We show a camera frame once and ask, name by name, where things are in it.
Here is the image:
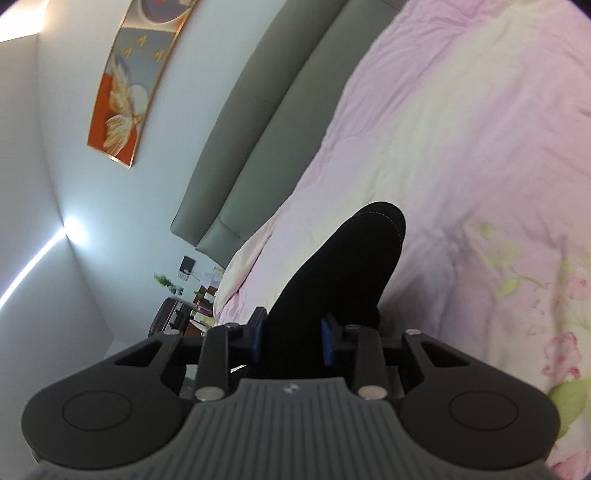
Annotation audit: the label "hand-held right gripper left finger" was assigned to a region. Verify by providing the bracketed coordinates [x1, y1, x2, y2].
[111, 307, 269, 401]

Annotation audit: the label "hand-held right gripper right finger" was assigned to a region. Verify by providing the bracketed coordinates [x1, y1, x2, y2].
[321, 314, 472, 400]

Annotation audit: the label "black pants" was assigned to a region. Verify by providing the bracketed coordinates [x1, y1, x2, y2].
[259, 202, 407, 384]

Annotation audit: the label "cluttered bedside table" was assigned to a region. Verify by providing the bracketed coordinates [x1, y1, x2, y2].
[188, 265, 227, 334]

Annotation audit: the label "dark brown suitcase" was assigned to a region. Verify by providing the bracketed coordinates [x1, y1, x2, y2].
[148, 298, 192, 339]

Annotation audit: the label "small green plant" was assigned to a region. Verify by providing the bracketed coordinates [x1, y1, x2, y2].
[154, 273, 184, 296]

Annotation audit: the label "grey padded headboard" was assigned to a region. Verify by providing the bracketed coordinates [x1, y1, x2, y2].
[170, 0, 407, 269]

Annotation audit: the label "ceiling light strip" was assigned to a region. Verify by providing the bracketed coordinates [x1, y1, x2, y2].
[0, 226, 70, 309]

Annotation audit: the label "pink floral quilt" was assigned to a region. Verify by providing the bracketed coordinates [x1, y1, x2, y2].
[215, 0, 591, 476]

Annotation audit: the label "framed wall painting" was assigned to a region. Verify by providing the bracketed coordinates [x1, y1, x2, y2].
[87, 0, 200, 169]

